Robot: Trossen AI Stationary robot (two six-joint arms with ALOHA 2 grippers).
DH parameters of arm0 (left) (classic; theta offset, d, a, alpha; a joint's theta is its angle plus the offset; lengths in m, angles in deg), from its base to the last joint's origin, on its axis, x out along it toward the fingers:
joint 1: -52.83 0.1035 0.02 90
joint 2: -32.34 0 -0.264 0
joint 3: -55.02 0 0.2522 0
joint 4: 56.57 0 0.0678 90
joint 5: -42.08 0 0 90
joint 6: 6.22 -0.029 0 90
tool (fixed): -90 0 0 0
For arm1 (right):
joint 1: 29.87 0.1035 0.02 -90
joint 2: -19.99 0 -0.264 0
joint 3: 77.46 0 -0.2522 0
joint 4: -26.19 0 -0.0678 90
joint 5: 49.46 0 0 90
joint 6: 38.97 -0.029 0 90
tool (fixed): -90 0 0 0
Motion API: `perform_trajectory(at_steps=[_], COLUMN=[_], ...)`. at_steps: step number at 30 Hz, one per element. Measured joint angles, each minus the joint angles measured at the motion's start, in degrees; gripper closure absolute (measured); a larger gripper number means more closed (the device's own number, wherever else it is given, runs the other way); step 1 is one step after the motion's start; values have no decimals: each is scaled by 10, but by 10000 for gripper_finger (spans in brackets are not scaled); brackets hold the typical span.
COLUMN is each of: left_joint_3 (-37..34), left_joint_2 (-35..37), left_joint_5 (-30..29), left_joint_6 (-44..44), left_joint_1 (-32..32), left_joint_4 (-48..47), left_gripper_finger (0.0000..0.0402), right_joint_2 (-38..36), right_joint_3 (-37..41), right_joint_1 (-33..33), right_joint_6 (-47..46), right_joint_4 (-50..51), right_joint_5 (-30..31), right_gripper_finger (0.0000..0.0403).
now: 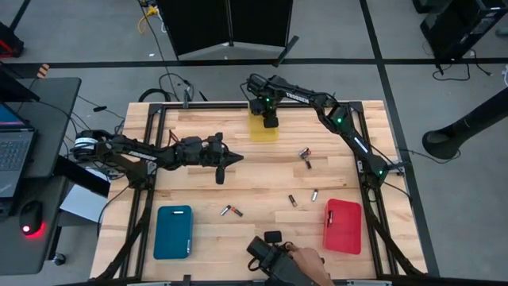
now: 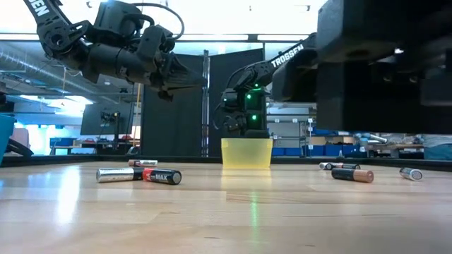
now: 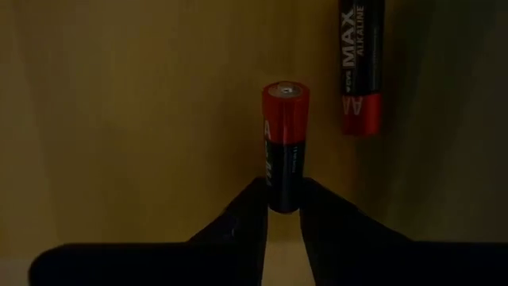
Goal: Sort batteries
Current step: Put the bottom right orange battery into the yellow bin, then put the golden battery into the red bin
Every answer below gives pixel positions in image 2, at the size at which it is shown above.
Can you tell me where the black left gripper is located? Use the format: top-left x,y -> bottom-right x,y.
148,55 -> 209,103

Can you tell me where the teal blue plastic bin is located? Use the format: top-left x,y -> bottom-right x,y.
0,114 -> 16,167

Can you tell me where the black folding partition screen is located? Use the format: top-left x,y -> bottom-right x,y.
140,48 -> 266,158

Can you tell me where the translucent yellow plastic bin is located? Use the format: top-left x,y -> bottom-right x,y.
220,138 -> 273,169

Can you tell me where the black horizontal overhead beam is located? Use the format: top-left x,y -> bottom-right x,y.
0,32 -> 319,44

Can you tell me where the black tripod stand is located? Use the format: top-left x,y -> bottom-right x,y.
100,111 -> 121,152

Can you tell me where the shelving with blue bins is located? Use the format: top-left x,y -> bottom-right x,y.
267,102 -> 370,158

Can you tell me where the background workbench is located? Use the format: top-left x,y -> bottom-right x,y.
367,142 -> 424,159

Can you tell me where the person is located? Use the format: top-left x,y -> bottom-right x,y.
422,135 -> 452,162

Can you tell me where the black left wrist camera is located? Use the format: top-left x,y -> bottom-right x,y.
136,24 -> 177,65

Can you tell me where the black left wrist camera cable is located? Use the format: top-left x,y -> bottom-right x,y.
140,2 -> 186,40

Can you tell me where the black wall monitor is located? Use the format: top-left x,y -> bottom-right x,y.
80,102 -> 136,137

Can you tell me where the silver ventilation duct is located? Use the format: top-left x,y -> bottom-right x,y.
0,44 -> 119,104

